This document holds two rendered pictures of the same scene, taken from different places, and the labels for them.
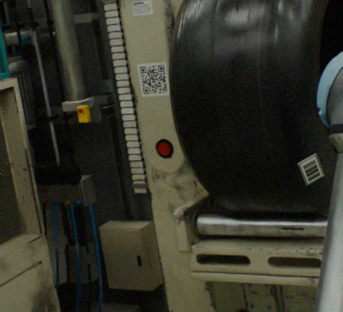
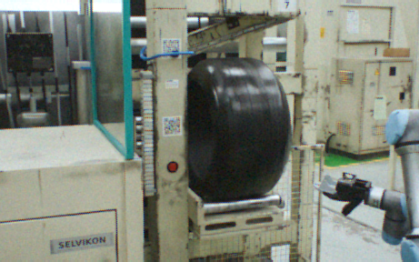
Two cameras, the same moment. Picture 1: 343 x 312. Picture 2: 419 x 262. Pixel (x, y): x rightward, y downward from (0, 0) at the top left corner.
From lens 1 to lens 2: 1.61 m
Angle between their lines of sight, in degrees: 50
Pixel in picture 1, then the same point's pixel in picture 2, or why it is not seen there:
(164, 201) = (167, 198)
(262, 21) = (274, 95)
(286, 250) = (255, 215)
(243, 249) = (233, 217)
